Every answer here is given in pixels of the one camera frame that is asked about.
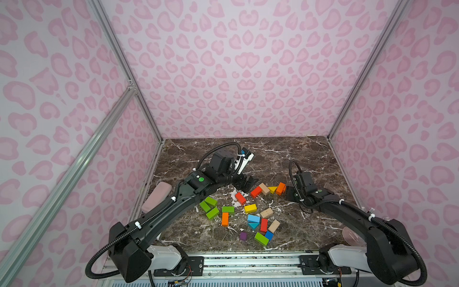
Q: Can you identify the left corner frame post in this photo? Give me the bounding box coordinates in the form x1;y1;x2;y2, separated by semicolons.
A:
88;0;164;143

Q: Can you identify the right corner frame post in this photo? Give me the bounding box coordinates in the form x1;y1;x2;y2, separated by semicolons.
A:
327;0;411;142

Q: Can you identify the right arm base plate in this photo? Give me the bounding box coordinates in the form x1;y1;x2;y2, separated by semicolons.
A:
298;255;352;276

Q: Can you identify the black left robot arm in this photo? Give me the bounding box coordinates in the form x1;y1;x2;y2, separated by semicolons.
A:
85;142;256;283

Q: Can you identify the green block upper left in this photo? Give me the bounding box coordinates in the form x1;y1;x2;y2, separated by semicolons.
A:
204;197;218;208

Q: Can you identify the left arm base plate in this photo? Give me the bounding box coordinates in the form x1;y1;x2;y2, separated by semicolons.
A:
153;257;204;277

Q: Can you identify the green block lower left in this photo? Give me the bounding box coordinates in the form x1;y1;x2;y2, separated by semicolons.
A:
206;208;220;220

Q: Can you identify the corner frame post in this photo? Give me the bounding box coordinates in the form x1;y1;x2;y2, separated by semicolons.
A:
88;0;164;143
327;0;411;142

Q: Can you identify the yellow rectangular block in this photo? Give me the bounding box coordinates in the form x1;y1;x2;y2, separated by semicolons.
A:
244;204;258;214

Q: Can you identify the orange block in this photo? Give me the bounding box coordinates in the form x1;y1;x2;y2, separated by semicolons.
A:
276;182;286;196
221;212;229;227

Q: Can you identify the green block far left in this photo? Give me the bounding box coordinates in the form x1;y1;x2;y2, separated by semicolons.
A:
199;201;212;213

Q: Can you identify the blue small block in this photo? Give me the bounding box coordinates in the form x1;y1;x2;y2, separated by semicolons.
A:
264;231;273;240

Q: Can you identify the teal triangle block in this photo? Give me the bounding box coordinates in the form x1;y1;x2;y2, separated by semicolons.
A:
248;222;259;230

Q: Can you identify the green block bottom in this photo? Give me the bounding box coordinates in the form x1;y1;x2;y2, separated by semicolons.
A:
255;233;270;246

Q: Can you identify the aluminium front rail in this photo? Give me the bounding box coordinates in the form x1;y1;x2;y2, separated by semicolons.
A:
96;250;413;287

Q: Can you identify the tan block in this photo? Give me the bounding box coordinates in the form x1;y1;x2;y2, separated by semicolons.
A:
260;208;274;219
259;183;271;195
268;220;280;233

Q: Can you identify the green block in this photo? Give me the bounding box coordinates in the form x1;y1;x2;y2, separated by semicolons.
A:
204;197;218;208
199;201;212;213
206;208;220;220
255;233;270;246
222;206;235;214

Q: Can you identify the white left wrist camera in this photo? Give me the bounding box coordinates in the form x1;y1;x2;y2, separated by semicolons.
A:
234;148;254;175

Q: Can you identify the red block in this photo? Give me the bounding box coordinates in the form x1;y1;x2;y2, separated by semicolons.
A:
235;192;246;206
260;218;268;234
250;186;262;199

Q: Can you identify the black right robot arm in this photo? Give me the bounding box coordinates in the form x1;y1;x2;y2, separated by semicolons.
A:
286;160;428;287

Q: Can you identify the purple small block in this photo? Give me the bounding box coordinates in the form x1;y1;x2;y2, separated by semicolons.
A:
239;232;247;241

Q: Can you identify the light blue block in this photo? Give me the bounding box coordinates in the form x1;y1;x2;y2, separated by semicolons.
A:
247;214;261;223

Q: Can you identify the aluminium diagonal frame bar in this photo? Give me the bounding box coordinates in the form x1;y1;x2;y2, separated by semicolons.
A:
1;87;137;287

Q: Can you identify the green block centre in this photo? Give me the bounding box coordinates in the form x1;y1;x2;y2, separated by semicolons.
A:
222;206;235;214

